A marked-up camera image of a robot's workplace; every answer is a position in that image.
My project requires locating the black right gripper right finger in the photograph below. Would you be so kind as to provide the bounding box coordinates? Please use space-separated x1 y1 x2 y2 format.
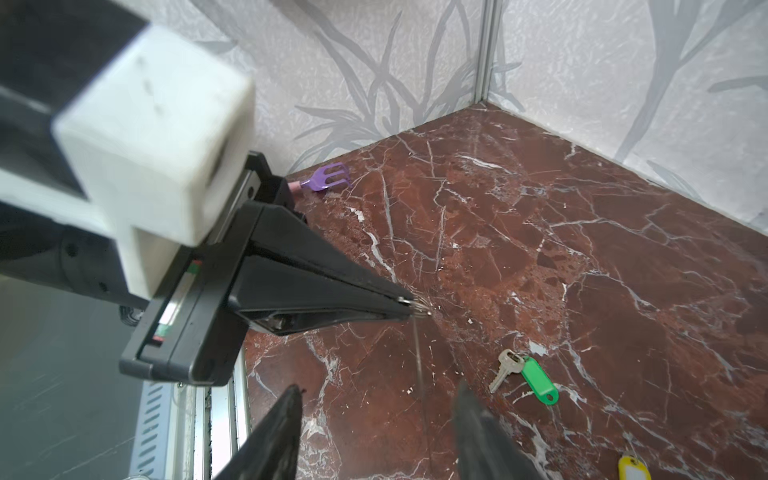
452 381 543 480

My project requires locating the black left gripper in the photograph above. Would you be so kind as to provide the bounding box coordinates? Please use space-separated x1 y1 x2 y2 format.
119 152 415 386

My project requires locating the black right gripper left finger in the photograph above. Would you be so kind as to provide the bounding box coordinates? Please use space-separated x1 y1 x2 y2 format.
216 384 302 480

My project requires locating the key with green tag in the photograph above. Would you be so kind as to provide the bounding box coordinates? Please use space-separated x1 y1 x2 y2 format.
488 349 559 406

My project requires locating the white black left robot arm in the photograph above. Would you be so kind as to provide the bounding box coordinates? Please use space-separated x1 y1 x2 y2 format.
1 1 418 386

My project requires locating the purple toy rake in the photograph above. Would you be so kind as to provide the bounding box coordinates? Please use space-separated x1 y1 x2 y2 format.
288 162 351 193

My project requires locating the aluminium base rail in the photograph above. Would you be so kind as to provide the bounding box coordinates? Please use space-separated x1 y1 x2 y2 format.
128 352 251 479

